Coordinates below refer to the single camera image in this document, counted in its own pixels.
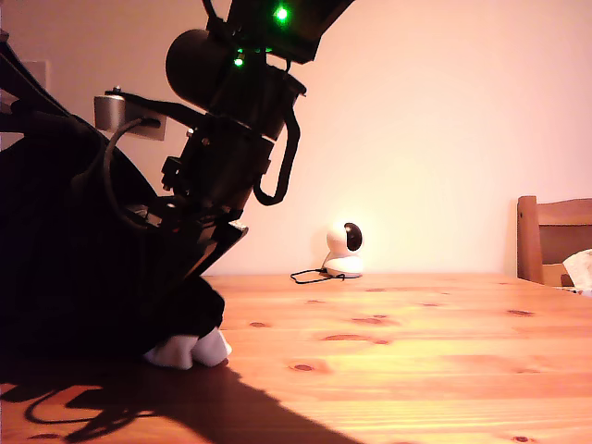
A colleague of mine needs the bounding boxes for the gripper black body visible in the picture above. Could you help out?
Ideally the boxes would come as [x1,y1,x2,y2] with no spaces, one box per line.
[125,116,278,241]

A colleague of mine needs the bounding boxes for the black shorts with white stripes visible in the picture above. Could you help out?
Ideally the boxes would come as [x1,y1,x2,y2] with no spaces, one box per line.
[0,110,233,371]

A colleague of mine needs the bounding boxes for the wooden chair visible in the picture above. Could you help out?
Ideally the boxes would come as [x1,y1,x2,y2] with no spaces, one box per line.
[517,194,592,287]

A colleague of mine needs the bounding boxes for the white tissue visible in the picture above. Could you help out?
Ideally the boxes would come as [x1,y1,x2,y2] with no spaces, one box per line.
[562,248,592,289]

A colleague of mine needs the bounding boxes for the white light switch plate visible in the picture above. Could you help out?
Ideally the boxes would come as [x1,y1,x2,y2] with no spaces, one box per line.
[20,59,52,92]

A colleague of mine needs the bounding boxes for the arm thick sleeved cable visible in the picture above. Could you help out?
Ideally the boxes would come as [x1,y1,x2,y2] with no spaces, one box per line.
[253,108,302,207]

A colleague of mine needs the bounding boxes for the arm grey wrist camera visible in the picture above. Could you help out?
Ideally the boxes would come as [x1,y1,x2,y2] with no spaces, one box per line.
[93,85,204,142]

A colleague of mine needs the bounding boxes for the thin black camera cable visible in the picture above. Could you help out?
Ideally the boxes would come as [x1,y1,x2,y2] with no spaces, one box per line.
[290,269,348,284]

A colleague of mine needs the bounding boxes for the wrist camera black cable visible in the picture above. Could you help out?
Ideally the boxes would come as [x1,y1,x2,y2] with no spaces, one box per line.
[102,117,161,228]

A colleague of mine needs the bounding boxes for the white dome security camera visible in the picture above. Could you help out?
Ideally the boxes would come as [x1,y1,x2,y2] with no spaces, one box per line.
[323,220,365,279]

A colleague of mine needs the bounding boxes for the arm thin looped cable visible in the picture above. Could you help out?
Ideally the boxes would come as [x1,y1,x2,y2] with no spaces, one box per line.
[202,0,224,30]

